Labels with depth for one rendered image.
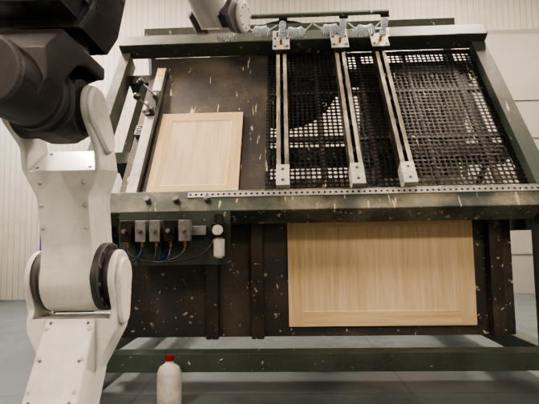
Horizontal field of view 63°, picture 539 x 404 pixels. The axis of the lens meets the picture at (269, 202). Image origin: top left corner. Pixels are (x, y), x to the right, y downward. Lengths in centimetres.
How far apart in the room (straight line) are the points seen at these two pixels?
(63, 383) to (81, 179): 39
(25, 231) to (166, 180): 405
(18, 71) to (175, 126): 173
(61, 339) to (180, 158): 143
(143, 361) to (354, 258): 108
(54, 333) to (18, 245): 514
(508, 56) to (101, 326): 578
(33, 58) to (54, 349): 54
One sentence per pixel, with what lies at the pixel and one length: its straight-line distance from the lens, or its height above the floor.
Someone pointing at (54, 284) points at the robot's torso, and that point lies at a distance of 99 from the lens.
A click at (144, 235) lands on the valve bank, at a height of 70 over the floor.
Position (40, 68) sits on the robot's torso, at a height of 96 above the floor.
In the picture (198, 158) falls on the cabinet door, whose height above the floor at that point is 108.
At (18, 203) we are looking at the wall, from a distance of 616.
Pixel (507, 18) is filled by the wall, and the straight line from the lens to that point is 650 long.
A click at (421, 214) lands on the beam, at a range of 209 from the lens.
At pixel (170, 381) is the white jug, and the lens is 197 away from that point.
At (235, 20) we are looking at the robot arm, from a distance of 117.
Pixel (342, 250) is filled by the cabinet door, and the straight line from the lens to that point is 222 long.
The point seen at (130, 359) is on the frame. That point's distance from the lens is 217.
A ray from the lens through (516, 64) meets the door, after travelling 627.
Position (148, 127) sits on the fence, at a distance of 245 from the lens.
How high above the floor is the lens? 68
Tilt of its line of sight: 5 degrees up
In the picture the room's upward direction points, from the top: 1 degrees counter-clockwise
